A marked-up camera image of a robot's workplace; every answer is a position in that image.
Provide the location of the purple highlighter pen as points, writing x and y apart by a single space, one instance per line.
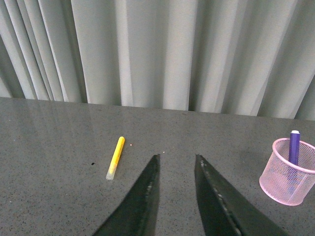
293 158

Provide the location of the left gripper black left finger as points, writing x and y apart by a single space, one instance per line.
137 213

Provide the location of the pink mesh pen cup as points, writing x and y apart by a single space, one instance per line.
285 182

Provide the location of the yellow highlighter pen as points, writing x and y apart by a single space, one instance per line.
115 159

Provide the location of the grey pleated curtain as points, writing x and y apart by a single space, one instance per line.
244 57

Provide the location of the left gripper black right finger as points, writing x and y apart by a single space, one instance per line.
224 210

